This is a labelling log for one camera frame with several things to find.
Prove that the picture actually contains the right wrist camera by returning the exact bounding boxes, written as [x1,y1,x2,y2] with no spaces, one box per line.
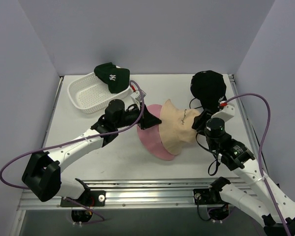
[211,101,236,122]

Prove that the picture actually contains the white perforated plastic basket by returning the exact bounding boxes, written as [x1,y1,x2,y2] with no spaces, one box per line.
[67,72,131,114]

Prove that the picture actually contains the dark green baseball cap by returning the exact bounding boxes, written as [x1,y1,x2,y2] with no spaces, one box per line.
[94,62,130,94]

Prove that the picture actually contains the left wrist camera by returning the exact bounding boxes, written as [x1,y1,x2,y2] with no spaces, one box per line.
[130,90,146,107]

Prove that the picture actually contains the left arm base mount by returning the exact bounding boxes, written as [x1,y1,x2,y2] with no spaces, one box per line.
[60,178,107,226]

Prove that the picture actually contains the aluminium front rail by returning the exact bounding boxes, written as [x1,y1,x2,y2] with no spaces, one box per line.
[17,180,259,211]

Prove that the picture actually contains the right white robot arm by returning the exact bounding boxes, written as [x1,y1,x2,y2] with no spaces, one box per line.
[192,110,295,236]

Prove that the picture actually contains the beige bucket hat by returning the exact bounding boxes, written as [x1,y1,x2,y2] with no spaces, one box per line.
[159,100,200,155]

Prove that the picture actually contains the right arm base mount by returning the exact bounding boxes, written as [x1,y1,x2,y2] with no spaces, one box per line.
[193,177,233,224]

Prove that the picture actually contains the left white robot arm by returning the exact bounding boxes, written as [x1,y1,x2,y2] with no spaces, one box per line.
[22,99,162,206]

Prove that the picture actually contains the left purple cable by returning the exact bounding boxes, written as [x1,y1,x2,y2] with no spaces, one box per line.
[0,81,146,222]

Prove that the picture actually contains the pink bucket hat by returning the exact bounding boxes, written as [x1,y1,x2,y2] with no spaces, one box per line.
[137,103,178,161]

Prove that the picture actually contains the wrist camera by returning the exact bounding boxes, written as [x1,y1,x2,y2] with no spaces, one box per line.
[211,101,236,122]
[130,90,146,107]

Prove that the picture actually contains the black baseball cap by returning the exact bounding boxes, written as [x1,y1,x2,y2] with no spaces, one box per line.
[190,70,227,113]

